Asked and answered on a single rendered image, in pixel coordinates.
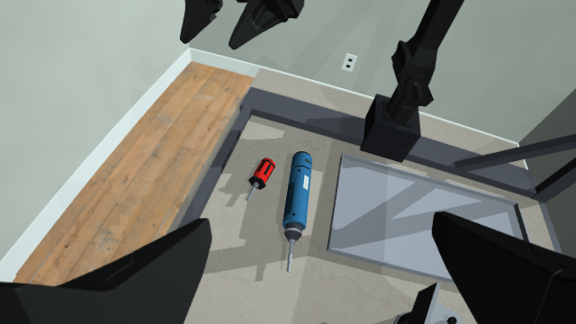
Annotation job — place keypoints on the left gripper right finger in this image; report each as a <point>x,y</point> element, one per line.
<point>504,279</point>

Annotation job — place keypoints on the grey cylinder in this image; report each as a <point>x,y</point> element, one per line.
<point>403,318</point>

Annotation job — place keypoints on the red screwdriver handle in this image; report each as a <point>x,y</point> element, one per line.
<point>261,175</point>

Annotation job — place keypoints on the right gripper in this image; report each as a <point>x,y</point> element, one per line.
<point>257,17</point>

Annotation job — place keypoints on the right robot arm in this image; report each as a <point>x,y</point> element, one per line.
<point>415,62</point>

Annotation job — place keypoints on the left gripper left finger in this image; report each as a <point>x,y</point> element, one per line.
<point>154,284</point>

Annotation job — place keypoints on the grey l-shaped bracket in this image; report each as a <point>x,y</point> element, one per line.
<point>425,312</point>

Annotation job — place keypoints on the blue cylindrical tool barrel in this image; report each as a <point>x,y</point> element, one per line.
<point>296,205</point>

